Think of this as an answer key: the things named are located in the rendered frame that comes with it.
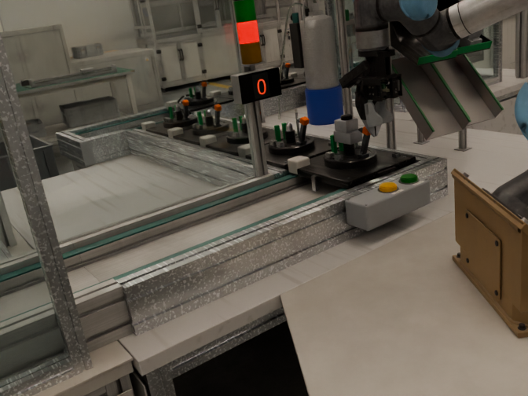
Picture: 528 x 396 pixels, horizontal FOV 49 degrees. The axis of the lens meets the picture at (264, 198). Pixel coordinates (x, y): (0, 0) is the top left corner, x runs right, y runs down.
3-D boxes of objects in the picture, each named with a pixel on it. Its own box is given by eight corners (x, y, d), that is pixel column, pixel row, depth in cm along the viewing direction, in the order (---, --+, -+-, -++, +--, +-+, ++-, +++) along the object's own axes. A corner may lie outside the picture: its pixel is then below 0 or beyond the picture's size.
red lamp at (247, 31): (263, 40, 140) (260, 20, 139) (246, 43, 138) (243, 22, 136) (251, 40, 144) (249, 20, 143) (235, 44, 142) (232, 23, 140)
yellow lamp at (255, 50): (265, 60, 142) (263, 41, 140) (249, 64, 139) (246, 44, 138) (254, 60, 146) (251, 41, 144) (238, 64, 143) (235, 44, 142)
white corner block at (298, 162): (311, 171, 156) (309, 157, 154) (298, 176, 153) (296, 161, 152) (300, 168, 159) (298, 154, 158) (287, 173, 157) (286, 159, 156)
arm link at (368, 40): (348, 32, 134) (373, 27, 138) (350, 53, 135) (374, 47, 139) (372, 31, 128) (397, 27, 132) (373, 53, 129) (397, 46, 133)
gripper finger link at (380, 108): (389, 138, 138) (386, 100, 135) (371, 135, 143) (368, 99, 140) (397, 135, 140) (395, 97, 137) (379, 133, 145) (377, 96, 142)
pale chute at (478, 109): (495, 118, 168) (504, 108, 164) (460, 127, 163) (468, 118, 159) (446, 47, 178) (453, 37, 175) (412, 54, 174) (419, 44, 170)
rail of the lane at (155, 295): (448, 194, 151) (447, 155, 147) (136, 335, 106) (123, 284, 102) (431, 190, 155) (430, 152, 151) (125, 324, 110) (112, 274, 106)
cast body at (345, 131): (363, 141, 149) (361, 114, 147) (350, 144, 147) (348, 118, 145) (341, 137, 156) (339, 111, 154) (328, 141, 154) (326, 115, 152)
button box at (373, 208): (431, 203, 136) (430, 178, 134) (368, 232, 126) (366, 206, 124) (408, 197, 142) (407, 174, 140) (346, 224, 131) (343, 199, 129)
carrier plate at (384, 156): (416, 163, 150) (416, 155, 149) (349, 189, 138) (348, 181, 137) (352, 150, 169) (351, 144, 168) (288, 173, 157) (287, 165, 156)
